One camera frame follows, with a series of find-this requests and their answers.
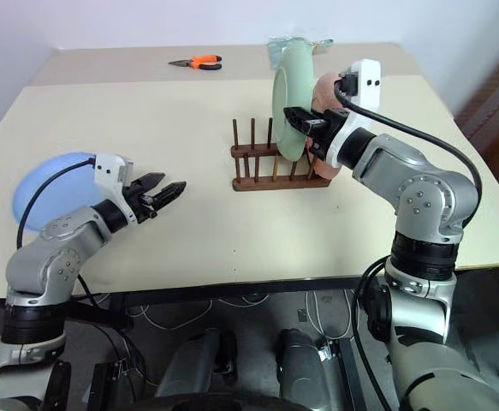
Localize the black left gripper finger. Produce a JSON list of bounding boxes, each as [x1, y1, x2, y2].
[[151, 180, 188, 212], [139, 171, 168, 196]]

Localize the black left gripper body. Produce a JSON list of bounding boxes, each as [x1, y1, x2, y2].
[[122, 178, 160, 225]]

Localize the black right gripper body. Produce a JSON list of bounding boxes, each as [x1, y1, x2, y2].
[[308, 107, 350, 162]]

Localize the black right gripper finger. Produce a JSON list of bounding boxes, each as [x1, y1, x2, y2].
[[282, 106, 319, 126], [292, 118, 330, 138]]

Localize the green plate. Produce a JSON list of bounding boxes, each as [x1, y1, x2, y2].
[[271, 40, 318, 163]]

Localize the wooden dish rack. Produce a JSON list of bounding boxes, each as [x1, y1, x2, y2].
[[230, 117, 333, 193]]

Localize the pink plate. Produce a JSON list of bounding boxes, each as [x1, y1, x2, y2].
[[306, 71, 353, 181]]

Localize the pale clear plastic bag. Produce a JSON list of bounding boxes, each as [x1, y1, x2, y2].
[[267, 36, 309, 72]]

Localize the blue plate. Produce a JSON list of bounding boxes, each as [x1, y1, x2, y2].
[[11, 151, 105, 235]]

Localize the dark grey rounded shell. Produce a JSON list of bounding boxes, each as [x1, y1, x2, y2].
[[154, 328, 238, 399], [277, 328, 336, 411]]

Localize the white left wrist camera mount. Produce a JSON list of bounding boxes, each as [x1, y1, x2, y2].
[[92, 152, 141, 226]]

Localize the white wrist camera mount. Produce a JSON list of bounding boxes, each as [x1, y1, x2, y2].
[[92, 152, 141, 226], [329, 58, 383, 169]]

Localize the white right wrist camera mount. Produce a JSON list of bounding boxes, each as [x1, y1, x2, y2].
[[329, 58, 383, 169]]

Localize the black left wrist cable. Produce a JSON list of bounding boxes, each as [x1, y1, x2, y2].
[[16, 158, 97, 250]]

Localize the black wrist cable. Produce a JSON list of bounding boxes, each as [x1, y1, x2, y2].
[[16, 158, 97, 250], [334, 79, 484, 224]]

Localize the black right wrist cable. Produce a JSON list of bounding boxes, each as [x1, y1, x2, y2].
[[334, 79, 484, 224]]

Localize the orange handled pliers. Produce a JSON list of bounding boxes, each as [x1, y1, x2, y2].
[[167, 55, 223, 72]]

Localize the black table frame bar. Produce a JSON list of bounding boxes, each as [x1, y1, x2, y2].
[[60, 276, 387, 339]]

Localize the white floor cable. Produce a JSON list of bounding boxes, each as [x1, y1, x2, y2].
[[136, 294, 271, 331], [303, 289, 355, 340]]

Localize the black metal bracket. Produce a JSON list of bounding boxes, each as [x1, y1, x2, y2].
[[86, 360, 148, 408]]

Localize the black right shoulder cable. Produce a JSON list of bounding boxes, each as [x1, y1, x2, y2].
[[353, 255, 402, 410]]

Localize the black aluminium profile rail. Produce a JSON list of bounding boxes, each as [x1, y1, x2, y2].
[[317, 337, 381, 411]]

